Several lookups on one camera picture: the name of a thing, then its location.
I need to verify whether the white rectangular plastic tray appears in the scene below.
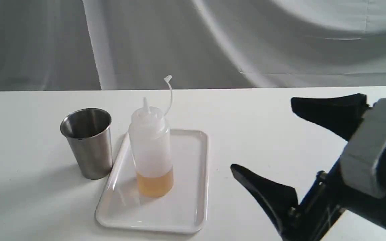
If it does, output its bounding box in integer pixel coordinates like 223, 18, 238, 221
95, 129, 209, 234

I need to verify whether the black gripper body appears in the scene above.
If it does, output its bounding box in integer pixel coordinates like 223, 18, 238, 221
280, 159, 356, 241

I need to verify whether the stainless steel cup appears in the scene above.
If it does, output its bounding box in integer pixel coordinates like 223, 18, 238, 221
60, 108, 113, 180

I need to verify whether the plastic squeeze bottle with oil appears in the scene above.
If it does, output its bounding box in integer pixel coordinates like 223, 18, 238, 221
128, 75, 174, 198

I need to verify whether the grey backdrop cloth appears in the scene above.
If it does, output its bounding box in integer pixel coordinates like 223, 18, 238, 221
0, 0, 386, 91

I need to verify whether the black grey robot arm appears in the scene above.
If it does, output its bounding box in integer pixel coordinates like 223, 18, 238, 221
230, 93, 386, 241

